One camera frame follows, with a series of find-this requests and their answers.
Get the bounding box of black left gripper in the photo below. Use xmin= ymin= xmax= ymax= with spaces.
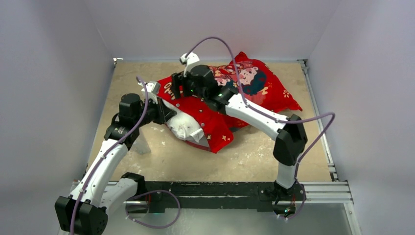
xmin=134 ymin=95 xmax=176 ymax=127

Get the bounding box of white pillow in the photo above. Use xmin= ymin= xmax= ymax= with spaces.
xmin=163 ymin=100 xmax=208 ymax=147

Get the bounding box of red printed pillowcase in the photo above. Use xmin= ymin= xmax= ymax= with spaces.
xmin=158 ymin=52 xmax=302 ymax=153

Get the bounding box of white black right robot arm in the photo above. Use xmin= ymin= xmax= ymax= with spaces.
xmin=171 ymin=65 xmax=308 ymax=201

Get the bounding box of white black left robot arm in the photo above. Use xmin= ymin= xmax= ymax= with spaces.
xmin=54 ymin=94 xmax=176 ymax=235

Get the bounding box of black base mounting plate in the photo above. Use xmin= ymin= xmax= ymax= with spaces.
xmin=139 ymin=181 xmax=306 ymax=215

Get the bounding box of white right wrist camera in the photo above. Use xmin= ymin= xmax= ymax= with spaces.
xmin=179 ymin=52 xmax=200 ymax=77

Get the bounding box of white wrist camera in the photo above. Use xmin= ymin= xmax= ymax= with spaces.
xmin=179 ymin=52 xmax=200 ymax=77
xmin=138 ymin=81 xmax=161 ymax=104

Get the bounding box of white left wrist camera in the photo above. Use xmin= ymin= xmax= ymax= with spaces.
xmin=138 ymin=81 xmax=161 ymax=104

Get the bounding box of metal corner bracket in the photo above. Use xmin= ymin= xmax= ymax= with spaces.
xmin=113 ymin=58 xmax=124 ymax=67

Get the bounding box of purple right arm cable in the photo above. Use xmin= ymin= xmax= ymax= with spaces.
xmin=184 ymin=36 xmax=336 ymax=221

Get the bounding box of aluminium front frame rail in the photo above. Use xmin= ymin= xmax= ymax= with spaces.
xmin=55 ymin=175 xmax=361 ymax=235

